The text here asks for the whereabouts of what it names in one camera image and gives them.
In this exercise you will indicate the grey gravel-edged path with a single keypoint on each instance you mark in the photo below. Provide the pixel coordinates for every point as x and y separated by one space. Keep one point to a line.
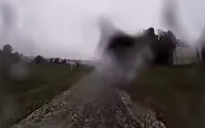
90 110

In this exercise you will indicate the clump of tall trees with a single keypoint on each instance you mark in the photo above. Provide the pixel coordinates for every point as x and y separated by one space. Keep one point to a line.
163 46

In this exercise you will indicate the distant line of trees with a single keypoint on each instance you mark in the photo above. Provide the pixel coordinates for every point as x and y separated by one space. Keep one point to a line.
36 59

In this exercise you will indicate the grass field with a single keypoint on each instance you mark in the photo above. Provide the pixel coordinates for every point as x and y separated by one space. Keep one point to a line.
33 86

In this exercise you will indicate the grass verge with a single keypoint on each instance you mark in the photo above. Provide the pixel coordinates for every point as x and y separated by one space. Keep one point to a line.
176 93

